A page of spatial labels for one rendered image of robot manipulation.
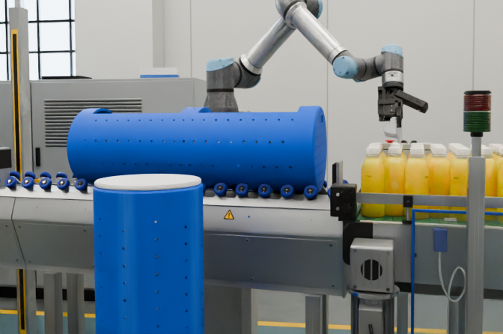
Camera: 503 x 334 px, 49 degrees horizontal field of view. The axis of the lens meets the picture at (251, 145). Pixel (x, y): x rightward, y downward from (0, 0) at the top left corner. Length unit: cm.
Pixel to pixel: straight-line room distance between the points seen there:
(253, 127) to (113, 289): 67
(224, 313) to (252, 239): 61
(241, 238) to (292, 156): 32
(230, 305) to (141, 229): 102
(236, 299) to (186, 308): 87
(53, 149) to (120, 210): 241
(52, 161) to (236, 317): 189
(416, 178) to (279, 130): 43
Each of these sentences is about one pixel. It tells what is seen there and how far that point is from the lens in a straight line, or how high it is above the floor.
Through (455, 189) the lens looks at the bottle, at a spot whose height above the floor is 99.
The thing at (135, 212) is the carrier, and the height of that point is 97.
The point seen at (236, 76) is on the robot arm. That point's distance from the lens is 231.
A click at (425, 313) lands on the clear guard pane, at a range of 161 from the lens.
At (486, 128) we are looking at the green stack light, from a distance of 142.
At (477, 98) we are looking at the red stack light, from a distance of 141.
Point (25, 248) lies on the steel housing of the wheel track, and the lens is 223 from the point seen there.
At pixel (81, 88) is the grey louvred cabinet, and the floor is 138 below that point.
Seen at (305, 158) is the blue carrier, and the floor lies 107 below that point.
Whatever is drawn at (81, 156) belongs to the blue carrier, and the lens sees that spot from 199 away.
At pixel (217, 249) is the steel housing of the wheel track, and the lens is 184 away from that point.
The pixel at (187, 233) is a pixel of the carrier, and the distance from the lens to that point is 139.
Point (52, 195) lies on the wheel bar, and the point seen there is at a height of 92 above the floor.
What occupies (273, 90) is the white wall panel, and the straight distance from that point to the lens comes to 460.
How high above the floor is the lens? 120
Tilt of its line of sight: 3 degrees down
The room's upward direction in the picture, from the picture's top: straight up
